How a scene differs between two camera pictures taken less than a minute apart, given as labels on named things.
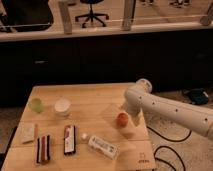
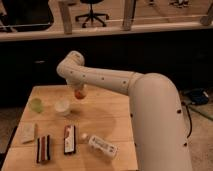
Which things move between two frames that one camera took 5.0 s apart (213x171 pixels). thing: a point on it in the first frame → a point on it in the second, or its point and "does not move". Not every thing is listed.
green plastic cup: x=36 y=105 does not move
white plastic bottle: x=108 y=149 does not move
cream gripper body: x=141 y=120 → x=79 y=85
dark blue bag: x=197 y=96 does not move
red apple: x=122 y=119 → x=79 y=95
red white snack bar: x=69 y=139 does not move
